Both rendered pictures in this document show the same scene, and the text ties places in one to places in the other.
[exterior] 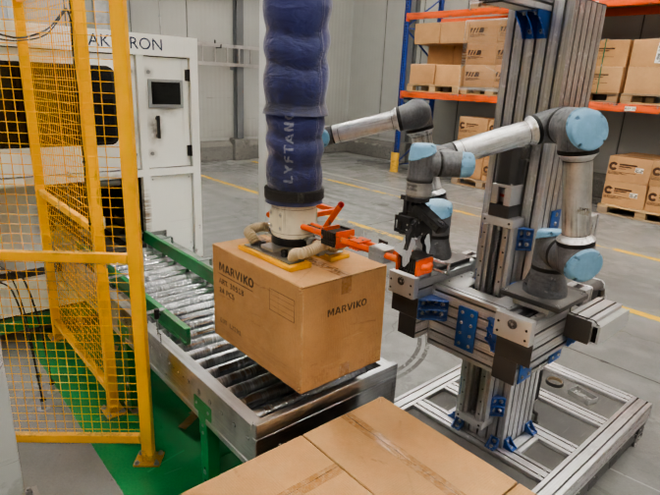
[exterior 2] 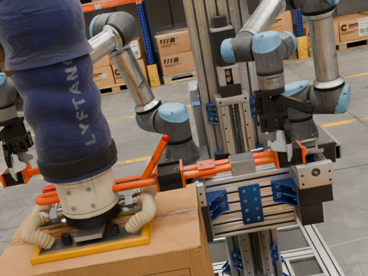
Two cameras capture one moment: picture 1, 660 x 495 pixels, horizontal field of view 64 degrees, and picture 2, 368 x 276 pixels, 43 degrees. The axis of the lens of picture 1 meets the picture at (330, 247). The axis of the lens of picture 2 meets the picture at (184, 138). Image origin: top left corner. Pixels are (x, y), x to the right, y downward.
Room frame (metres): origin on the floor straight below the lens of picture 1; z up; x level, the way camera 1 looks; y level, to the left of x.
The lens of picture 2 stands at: (0.85, 0.84, 1.74)
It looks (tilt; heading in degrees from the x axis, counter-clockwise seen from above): 19 degrees down; 314
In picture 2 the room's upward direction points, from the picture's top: 11 degrees counter-clockwise
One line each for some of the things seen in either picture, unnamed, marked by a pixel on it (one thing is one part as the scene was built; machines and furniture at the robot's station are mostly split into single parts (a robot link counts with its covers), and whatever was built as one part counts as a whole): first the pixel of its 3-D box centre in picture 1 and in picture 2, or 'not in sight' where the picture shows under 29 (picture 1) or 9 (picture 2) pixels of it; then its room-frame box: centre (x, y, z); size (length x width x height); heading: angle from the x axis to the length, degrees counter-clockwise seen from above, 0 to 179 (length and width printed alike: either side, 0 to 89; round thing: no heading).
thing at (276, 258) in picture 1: (273, 251); (91, 237); (1.91, 0.21, 1.10); 0.34 x 0.10 x 0.05; 42
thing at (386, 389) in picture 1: (331, 419); not in sight; (1.75, -0.04, 0.48); 0.70 x 0.03 x 0.15; 131
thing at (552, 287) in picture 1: (546, 278); (298, 126); (1.77, -0.77, 1.09); 0.15 x 0.15 x 0.10
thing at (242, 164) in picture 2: (382, 252); (241, 164); (1.63, -0.17, 1.20); 0.07 x 0.07 x 0.04; 42
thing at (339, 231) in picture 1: (337, 236); (170, 175); (1.79, -0.03, 1.20); 0.10 x 0.08 x 0.06; 132
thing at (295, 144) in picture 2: (413, 262); (287, 154); (1.53, -0.26, 1.20); 0.08 x 0.07 x 0.05; 42
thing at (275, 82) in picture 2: (417, 189); (271, 81); (1.55, -0.25, 1.43); 0.08 x 0.08 x 0.05
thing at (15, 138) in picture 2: not in sight; (14, 135); (2.34, 0.13, 1.34); 0.09 x 0.08 x 0.12; 43
